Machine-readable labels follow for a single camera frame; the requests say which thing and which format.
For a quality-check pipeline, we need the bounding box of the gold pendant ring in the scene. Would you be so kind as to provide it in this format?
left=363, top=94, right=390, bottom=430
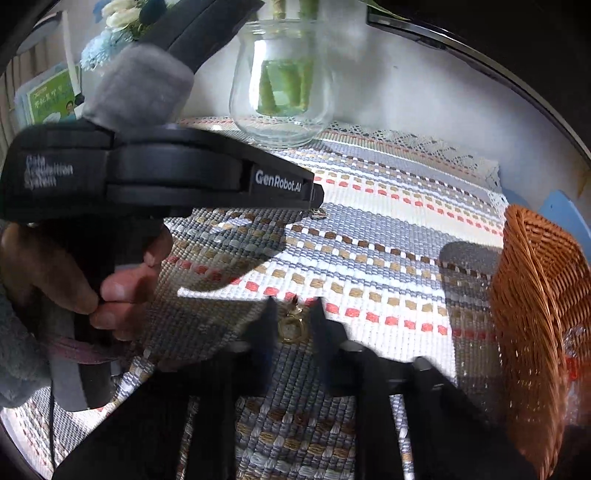
left=276, top=297, right=307, bottom=345

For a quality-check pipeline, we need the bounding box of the small silver earring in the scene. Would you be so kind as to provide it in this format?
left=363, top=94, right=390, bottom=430
left=308, top=208, right=328, bottom=220

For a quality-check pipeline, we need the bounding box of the left hand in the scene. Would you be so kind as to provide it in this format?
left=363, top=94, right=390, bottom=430
left=1, top=223, right=173, bottom=341

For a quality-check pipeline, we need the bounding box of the green book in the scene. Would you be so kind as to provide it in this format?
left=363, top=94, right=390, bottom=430
left=14, top=62, right=76, bottom=129

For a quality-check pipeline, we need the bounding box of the striped woven table runner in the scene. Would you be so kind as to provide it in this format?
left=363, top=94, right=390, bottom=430
left=0, top=115, right=509, bottom=480

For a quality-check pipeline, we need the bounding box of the white and blue flower bouquet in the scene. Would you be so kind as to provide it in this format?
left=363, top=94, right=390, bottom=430
left=80, top=0, right=178, bottom=72

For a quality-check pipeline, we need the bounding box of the clear glass vase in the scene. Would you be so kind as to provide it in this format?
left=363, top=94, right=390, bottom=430
left=228, top=19, right=335, bottom=149

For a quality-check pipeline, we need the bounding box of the brown wicker basket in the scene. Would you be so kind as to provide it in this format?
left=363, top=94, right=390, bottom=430
left=490, top=205, right=590, bottom=479

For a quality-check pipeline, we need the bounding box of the green leafy plant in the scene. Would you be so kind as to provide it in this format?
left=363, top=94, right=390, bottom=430
left=250, top=1, right=320, bottom=118

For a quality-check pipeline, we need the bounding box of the black television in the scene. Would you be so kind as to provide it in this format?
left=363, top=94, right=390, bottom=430
left=367, top=1, right=590, bottom=159

